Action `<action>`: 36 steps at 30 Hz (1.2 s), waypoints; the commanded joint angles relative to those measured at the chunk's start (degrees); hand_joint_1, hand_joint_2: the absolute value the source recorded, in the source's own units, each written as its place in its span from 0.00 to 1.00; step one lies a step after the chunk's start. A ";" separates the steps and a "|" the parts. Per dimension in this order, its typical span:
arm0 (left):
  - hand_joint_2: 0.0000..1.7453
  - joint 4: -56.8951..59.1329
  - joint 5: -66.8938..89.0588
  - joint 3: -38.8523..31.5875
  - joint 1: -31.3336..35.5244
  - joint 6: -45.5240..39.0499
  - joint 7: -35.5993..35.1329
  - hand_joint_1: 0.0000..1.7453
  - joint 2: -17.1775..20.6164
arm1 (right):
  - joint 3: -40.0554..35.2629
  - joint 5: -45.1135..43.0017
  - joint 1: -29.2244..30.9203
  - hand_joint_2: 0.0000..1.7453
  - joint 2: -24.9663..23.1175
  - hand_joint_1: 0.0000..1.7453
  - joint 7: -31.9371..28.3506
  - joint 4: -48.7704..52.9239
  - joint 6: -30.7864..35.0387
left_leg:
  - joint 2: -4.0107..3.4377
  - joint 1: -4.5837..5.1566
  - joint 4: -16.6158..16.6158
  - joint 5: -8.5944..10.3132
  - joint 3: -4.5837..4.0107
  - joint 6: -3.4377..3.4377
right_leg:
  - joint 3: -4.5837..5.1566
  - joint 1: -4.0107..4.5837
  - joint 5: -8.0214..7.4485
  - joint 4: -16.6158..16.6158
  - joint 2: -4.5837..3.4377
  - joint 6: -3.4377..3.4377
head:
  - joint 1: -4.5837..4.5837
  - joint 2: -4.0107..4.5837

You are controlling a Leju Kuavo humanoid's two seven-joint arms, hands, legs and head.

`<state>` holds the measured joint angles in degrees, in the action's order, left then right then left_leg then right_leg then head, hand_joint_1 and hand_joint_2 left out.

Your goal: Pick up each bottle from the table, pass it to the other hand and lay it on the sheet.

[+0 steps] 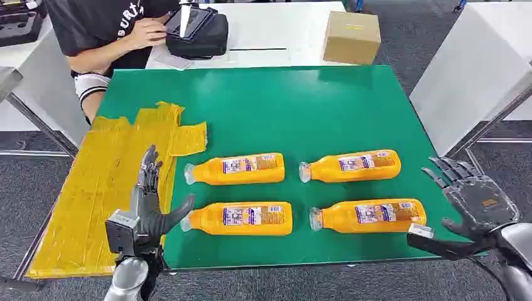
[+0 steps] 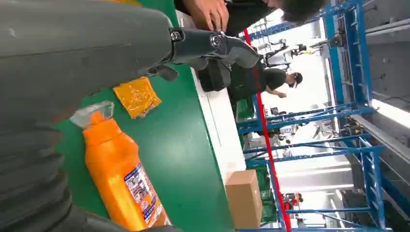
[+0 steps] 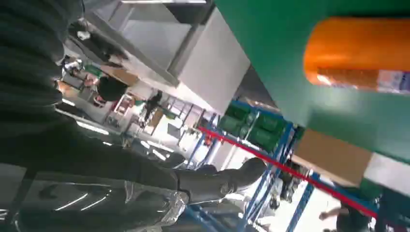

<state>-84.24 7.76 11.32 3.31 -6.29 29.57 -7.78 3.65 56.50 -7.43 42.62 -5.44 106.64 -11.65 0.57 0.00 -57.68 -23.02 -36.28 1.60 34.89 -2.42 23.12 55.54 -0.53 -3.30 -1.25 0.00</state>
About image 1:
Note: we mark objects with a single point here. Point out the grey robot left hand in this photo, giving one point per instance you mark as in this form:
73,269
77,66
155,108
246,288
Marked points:
147,207

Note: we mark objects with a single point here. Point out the person's right hand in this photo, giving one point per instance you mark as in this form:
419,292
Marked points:
147,33

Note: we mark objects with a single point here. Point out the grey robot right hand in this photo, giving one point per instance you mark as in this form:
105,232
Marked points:
482,203

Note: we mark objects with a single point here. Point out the black tablet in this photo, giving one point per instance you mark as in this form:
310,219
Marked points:
187,23

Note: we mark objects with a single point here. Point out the orange drink bottle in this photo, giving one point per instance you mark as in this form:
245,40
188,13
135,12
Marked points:
370,216
353,166
239,169
241,219

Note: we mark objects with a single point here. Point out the grey paper sheet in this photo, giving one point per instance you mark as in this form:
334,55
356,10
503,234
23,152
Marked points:
174,62

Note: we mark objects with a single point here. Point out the person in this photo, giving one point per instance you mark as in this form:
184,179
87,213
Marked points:
95,25

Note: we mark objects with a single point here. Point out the yellow taped sheet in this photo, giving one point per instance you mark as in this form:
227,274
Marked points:
99,178

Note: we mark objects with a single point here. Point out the black bag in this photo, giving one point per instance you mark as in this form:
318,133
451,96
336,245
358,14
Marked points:
203,39

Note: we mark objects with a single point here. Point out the white side table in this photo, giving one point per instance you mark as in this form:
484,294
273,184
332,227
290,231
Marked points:
45,95

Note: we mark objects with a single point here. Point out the long white table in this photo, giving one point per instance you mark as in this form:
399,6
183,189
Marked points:
270,29

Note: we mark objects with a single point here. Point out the black foam case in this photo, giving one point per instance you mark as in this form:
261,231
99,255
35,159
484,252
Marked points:
18,27

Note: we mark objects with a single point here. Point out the white table with steel legs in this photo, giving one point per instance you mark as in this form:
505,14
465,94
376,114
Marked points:
469,70

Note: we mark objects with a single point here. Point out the grey table with steel leg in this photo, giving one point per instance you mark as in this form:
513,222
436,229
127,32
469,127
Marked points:
8,81

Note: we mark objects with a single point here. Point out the green table mat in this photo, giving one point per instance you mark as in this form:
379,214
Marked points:
299,112

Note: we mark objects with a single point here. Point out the brown cardboard box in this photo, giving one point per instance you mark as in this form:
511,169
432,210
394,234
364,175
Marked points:
351,37

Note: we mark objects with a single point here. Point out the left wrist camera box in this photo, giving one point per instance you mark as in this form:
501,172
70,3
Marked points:
120,232

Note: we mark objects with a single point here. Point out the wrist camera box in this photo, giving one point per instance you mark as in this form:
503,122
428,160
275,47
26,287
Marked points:
440,247
120,232

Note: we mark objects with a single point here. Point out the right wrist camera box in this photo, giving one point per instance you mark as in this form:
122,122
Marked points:
440,247

